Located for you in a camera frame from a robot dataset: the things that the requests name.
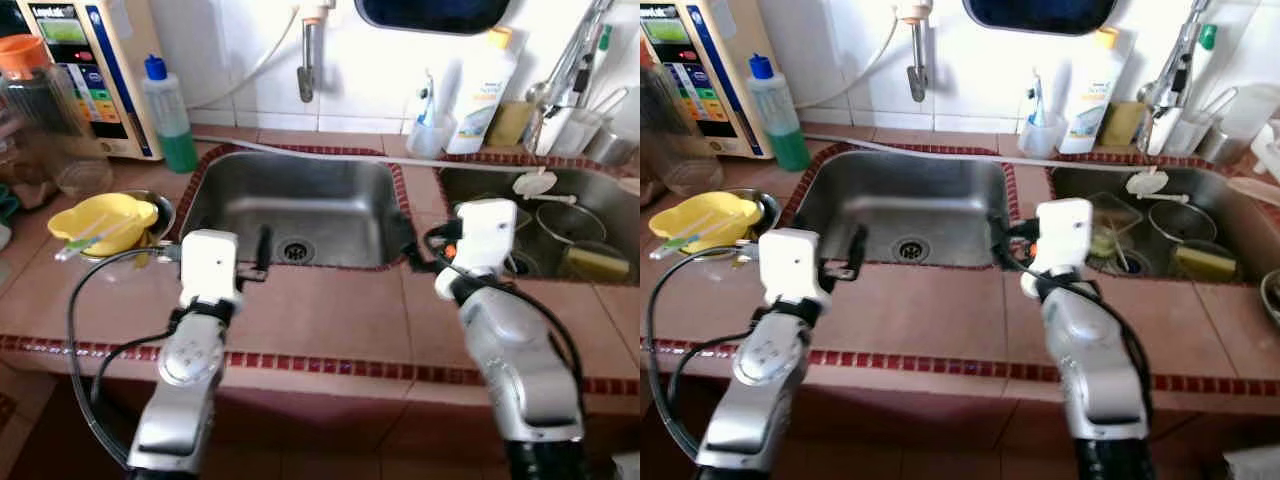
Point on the yellow plastic bowl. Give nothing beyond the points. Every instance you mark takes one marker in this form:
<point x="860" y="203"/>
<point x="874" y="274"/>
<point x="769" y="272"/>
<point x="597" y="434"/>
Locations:
<point x="95" y="212"/>
<point x="700" y="212"/>

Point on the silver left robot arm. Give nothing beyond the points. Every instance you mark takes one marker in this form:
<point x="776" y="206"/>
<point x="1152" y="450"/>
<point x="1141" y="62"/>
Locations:
<point x="190" y="370"/>
<point x="762" y="365"/>

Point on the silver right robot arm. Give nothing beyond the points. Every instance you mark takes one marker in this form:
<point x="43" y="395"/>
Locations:
<point x="515" y="350"/>
<point x="1090" y="350"/>

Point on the round sink drain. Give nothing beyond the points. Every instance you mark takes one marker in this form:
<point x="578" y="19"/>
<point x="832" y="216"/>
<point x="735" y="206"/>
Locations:
<point x="911" y="248"/>
<point x="297" y="250"/>

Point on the stainless steel sink basin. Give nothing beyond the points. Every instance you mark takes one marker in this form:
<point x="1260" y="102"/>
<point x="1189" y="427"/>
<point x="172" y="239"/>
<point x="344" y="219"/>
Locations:
<point x="470" y="185"/>
<point x="1085" y="185"/>
<point x="300" y="195"/>
<point x="900" y="195"/>

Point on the stainless steel plate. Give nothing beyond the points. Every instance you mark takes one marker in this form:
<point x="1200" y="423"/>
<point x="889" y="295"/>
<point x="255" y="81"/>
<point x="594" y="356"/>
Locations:
<point x="772" y="212"/>
<point x="165" y="212"/>

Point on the small clear cup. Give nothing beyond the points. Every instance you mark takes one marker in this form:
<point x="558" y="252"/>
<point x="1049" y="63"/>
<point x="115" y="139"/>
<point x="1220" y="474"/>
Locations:
<point x="430" y="140"/>
<point x="1040" y="140"/>

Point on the white dish brush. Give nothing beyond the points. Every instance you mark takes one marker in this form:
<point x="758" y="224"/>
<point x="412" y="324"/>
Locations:
<point x="1147" y="182"/>
<point x="535" y="183"/>

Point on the green liquid bottle blue cap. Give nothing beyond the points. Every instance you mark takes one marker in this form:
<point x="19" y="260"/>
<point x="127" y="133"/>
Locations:
<point x="788" y="140"/>
<point x="178" y="140"/>

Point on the steel pot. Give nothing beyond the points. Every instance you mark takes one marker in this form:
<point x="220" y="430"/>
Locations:
<point x="570" y="225"/>
<point x="1182" y="222"/>

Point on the blue white toothbrush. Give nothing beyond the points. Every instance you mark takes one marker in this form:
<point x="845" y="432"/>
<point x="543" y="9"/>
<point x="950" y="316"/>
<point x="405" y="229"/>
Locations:
<point x="1036" y="95"/>
<point x="428" y="95"/>

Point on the yellow green scouring sponge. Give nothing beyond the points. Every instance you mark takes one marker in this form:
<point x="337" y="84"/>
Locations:
<point x="597" y="265"/>
<point x="1205" y="263"/>

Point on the white detergent bottle yellow cap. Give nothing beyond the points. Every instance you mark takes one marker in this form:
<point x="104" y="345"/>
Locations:
<point x="1092" y="100"/>
<point x="480" y="100"/>

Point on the steel cup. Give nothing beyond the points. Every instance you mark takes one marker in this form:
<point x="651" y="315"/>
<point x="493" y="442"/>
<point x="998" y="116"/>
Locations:
<point x="1220" y="148"/>
<point x="610" y="148"/>

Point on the clear ribbed pitcher orange lid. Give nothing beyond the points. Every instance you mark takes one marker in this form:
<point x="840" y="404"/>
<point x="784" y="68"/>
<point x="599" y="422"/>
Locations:
<point x="680" y="125"/>
<point x="45" y="120"/>

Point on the chrome sink faucet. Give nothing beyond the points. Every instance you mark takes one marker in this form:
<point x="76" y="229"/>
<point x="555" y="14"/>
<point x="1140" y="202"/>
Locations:
<point x="1170" y="75"/>
<point x="565" y="70"/>

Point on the dark rounded window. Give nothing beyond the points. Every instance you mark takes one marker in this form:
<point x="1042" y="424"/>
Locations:
<point x="430" y="15"/>
<point x="1040" y="15"/>

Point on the cream water purifier unit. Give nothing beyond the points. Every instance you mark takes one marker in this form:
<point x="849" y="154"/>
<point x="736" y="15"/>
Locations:
<point x="725" y="60"/>
<point x="120" y="60"/>

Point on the green mug white rabbit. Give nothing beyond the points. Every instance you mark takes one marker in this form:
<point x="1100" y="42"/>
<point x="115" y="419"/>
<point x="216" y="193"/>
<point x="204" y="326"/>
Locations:
<point x="6" y="205"/>

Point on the white bottle green cap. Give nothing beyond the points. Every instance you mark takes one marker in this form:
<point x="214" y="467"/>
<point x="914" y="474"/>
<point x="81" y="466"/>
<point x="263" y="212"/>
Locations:
<point x="604" y="50"/>
<point x="1207" y="50"/>

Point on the clear plastic tub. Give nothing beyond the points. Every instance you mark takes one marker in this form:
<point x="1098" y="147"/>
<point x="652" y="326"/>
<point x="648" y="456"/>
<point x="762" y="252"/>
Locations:
<point x="1255" y="110"/>

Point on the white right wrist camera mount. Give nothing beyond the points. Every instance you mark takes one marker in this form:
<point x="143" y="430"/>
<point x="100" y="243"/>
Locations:
<point x="485" y="235"/>
<point x="1062" y="235"/>

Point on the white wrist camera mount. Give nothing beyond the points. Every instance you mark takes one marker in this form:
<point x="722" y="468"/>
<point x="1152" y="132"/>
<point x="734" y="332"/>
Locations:
<point x="208" y="265"/>
<point x="790" y="265"/>
<point x="485" y="235"/>
<point x="1062" y="235"/>

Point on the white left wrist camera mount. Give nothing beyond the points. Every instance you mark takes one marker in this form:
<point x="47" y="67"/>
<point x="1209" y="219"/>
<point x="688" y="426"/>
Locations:
<point x="790" y="265"/>
<point x="208" y="265"/>

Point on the wall mounted metal tap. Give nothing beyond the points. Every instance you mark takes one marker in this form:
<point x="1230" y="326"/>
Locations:
<point x="308" y="60"/>
<point x="917" y="60"/>

